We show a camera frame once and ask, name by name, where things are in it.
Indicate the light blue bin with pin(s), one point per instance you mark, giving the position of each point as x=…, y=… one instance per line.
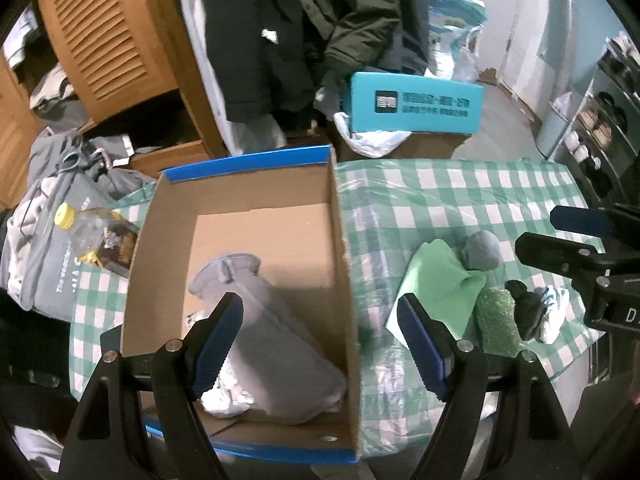
x=555, y=125

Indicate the black sock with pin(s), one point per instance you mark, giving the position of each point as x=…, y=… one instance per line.
x=525, y=307

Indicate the grey fleece cloth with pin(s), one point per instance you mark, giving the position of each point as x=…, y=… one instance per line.
x=280, y=340

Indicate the white patterned cloth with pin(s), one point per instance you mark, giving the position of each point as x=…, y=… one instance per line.
x=227, y=397

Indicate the white crumpled cloth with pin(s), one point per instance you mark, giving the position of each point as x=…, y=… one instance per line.
x=37, y=447

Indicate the black hanging jacket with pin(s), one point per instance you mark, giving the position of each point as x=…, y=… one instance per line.
x=250, y=35

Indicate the wooden cabinet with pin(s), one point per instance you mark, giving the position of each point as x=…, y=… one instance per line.
x=12, y=130

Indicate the white plastic bag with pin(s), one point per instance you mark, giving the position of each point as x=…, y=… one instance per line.
x=375, y=141

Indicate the grey tote bag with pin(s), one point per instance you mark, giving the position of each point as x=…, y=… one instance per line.
x=47, y=270

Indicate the olive hanging jacket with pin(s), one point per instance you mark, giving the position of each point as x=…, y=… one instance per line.
x=360, y=20

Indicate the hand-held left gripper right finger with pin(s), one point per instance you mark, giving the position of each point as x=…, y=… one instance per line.
x=424, y=347

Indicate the louvred wooden door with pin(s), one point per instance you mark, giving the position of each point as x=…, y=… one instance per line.
x=105, y=35

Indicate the grey sock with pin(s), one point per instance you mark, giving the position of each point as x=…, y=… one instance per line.
x=482, y=250

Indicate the light green cloth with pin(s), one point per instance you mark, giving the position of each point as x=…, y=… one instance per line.
x=440, y=280

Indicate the wooden drawer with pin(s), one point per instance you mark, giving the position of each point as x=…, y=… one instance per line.
x=170, y=157

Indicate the blue plastic bag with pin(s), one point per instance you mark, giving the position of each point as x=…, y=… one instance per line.
x=455, y=25

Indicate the white blue striped sock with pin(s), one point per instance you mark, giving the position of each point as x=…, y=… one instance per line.
x=555, y=315

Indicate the teal cardboard box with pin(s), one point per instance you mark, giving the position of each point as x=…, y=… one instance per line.
x=415, y=105

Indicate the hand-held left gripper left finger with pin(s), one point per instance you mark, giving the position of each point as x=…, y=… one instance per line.
x=216, y=347

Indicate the green checked tablecloth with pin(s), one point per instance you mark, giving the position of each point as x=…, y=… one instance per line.
x=400, y=200

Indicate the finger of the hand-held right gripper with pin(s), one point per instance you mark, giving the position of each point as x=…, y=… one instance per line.
x=580, y=220
x=555, y=255

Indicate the grey hoodie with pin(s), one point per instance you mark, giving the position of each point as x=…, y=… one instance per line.
x=50, y=152

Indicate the blue rimmed cardboard box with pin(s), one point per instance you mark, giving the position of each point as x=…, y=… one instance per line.
x=295, y=210

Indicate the yellow capped plastic bottle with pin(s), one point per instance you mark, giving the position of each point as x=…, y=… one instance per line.
x=92, y=232

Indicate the shoe rack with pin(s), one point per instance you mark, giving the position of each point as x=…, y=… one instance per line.
x=600, y=120

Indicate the black ribbed garment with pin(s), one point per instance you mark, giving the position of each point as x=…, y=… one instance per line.
x=30, y=355

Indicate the green scrub pad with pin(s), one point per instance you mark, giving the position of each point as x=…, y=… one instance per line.
x=497, y=320

